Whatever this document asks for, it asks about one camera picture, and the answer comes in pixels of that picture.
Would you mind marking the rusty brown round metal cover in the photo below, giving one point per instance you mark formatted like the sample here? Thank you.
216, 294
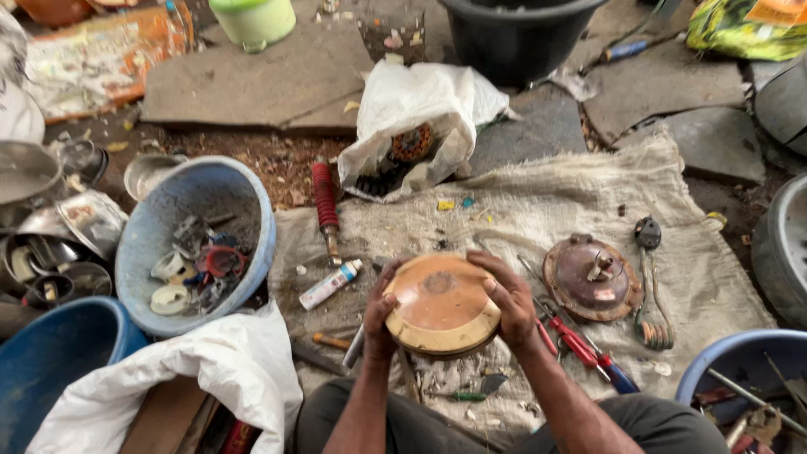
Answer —
591, 277

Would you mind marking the light green plastic container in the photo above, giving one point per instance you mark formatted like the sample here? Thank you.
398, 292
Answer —
252, 22

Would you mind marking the white spray tube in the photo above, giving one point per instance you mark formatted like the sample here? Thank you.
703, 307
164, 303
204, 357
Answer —
330, 285

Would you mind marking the white plastic bag with motor parts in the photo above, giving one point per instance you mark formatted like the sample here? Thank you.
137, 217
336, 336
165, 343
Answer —
416, 132

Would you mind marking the red spring shock absorber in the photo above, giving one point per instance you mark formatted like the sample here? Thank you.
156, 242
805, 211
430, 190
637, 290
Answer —
326, 205

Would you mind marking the immersion heater coil with plug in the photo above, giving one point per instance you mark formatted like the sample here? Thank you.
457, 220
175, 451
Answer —
652, 290

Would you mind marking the black plastic tub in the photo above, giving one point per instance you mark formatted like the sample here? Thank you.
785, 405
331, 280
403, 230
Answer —
517, 38

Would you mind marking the metal file tool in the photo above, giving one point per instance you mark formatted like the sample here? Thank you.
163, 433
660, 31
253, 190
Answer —
353, 347

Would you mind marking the light blue tub of parts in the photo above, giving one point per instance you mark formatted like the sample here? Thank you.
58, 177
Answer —
195, 246

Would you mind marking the round orange metal disc cover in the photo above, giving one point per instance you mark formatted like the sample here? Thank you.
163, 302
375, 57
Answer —
441, 306

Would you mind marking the burlap sack mat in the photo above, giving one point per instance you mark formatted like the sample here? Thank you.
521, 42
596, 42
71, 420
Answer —
536, 265

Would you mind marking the yellow green printed bag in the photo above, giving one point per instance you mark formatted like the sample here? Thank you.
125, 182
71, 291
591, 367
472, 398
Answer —
747, 28

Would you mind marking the person's dark trousers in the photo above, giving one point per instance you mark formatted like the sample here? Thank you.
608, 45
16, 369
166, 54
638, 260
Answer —
504, 422

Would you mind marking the person's right hand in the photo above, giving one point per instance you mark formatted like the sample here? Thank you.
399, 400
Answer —
510, 302

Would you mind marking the heap of steel vessels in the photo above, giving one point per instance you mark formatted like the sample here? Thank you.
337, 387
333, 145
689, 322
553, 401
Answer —
50, 220

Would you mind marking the grey metal drum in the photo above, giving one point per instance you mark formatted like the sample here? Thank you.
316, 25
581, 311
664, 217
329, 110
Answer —
782, 249

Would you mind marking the white plastic sack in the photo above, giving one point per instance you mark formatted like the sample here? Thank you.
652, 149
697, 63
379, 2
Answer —
183, 384

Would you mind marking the dark blue plastic bucket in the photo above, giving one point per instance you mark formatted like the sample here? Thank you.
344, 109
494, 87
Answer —
57, 372

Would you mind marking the person's left hand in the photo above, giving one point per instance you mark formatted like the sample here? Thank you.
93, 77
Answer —
380, 315

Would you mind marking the blue tub of tools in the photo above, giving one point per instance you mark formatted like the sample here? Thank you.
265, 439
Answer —
750, 391

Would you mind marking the orange printed sack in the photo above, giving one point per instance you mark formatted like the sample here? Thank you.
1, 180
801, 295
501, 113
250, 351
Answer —
104, 60

